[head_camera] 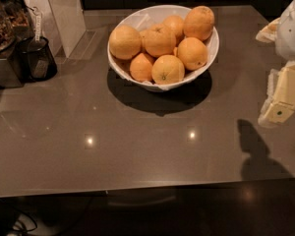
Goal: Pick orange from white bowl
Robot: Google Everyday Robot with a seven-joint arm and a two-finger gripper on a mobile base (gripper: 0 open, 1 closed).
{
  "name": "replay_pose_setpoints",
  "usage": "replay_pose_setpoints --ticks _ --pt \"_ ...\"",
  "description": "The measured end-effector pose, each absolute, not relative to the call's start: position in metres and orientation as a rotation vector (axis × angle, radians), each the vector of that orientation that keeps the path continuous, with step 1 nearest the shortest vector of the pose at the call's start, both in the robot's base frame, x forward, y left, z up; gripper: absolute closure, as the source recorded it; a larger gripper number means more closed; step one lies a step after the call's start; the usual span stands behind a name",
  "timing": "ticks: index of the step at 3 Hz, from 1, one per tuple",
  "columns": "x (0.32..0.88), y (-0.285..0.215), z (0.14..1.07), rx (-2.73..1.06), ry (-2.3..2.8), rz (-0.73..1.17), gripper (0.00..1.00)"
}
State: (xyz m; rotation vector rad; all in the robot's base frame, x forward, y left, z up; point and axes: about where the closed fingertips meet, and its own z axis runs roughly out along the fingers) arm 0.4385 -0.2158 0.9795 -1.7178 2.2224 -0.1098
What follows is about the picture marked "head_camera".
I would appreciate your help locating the far left orange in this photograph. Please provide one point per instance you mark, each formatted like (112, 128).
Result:
(125, 42)

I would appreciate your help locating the white upright panel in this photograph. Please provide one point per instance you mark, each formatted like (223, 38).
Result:
(62, 23)

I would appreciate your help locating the back centre orange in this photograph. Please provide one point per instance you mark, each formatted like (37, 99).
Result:
(175, 23)

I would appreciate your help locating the black mesh cup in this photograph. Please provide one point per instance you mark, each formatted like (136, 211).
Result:
(37, 58)

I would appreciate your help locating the front centre orange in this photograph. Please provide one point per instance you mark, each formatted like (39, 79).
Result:
(168, 69)

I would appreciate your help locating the front left orange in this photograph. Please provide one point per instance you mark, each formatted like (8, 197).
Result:
(140, 67)

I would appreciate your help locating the dark metal box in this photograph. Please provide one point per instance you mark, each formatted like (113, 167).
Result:
(11, 73)

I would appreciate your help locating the white tag with string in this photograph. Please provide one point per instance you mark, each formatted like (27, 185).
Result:
(37, 23)

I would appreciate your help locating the glass jar with nuts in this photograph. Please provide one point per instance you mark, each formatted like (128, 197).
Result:
(14, 20)

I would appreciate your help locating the orange with stem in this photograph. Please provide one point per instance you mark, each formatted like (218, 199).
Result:
(159, 40)

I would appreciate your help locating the top right orange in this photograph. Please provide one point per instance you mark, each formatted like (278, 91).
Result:
(199, 23)

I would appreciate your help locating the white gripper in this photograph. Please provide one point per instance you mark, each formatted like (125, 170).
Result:
(292, 29)

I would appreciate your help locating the right middle orange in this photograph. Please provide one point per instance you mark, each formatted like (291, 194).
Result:
(193, 53)

